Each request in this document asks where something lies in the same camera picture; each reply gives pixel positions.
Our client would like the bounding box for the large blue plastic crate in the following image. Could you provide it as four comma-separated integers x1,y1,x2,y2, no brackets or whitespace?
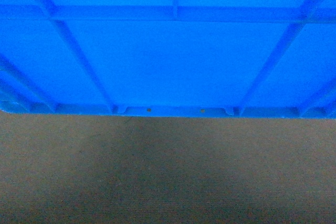
1,0,335,119

